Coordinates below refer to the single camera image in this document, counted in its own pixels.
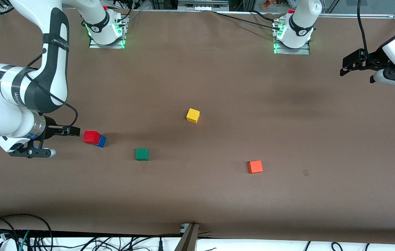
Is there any red cube block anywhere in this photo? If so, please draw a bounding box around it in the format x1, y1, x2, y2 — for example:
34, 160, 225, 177
83, 130, 101, 145

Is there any yellow cube block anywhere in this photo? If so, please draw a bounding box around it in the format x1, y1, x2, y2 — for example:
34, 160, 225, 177
186, 108, 200, 124

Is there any orange cube block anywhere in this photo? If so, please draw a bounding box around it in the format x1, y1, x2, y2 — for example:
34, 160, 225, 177
248, 160, 264, 174

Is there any grey power strip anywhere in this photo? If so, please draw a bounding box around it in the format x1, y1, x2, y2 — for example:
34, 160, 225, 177
178, 0, 230, 12

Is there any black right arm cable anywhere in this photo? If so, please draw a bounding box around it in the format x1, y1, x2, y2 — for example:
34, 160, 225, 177
0, 0, 79, 128

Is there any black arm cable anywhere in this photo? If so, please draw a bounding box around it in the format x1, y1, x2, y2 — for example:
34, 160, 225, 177
357, 0, 376, 66
0, 0, 79, 128

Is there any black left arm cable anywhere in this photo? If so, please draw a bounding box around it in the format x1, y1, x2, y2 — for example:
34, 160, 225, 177
357, 0, 376, 66

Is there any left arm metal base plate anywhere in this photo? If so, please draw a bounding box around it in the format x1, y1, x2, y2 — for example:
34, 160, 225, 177
273, 17, 311, 55

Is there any black looped cable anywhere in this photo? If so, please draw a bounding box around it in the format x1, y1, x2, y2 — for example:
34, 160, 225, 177
0, 213, 53, 251

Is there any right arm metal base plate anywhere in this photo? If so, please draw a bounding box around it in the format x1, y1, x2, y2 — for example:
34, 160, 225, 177
89, 14, 130, 49

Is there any teal cable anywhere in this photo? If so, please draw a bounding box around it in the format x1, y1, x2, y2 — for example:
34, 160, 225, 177
18, 230, 30, 251

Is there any black base power cable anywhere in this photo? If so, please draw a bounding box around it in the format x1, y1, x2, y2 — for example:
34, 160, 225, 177
213, 10, 282, 30

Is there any aluminium camera post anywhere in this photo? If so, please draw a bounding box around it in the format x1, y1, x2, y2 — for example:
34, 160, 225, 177
174, 223, 200, 251

